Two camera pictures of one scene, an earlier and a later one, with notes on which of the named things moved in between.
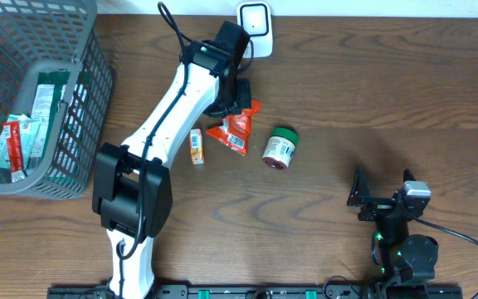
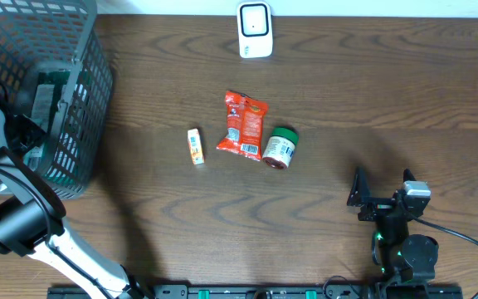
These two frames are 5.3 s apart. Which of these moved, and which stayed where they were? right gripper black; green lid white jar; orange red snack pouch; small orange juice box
Moved: orange red snack pouch
Stayed: small orange juice box; right gripper black; green lid white jar
